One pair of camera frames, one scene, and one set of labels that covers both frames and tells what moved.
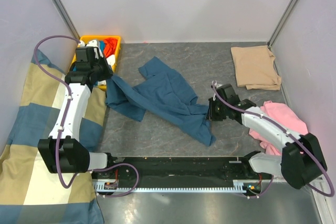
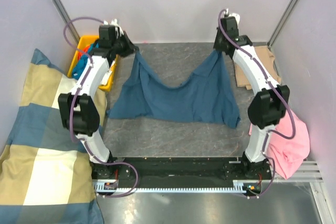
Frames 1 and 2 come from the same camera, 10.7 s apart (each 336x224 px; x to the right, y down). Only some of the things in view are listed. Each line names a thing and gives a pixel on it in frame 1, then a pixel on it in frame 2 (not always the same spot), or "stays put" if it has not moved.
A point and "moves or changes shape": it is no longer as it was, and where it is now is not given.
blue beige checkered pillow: x=29 y=193 stays put
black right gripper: x=211 y=115 → x=216 y=45
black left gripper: x=108 y=73 → x=130 y=48
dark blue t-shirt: x=165 y=96 moves or changes shape
